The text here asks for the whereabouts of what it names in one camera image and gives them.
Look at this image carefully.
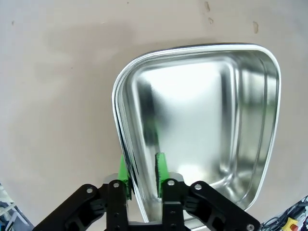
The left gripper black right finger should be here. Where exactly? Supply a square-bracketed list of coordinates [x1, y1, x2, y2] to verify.
[154, 152, 261, 231]

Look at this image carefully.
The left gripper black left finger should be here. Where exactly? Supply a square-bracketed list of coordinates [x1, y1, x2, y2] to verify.
[32, 154, 133, 231]

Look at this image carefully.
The steel rectangular food container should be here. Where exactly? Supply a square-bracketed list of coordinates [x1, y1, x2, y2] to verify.
[111, 42, 282, 231]

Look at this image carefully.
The yellow emergency stop box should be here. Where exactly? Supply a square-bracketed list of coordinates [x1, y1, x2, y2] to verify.
[287, 217, 304, 231]

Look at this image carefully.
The black cable bundle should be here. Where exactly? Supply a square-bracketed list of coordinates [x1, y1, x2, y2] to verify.
[262, 204, 308, 231]

